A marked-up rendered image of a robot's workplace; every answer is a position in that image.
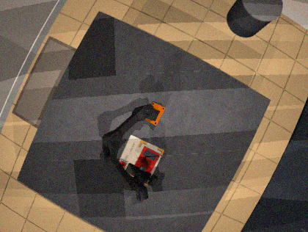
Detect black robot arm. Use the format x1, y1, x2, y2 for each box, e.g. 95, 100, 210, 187
102, 104, 160, 201

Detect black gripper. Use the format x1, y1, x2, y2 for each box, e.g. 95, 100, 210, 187
125, 163, 158, 186

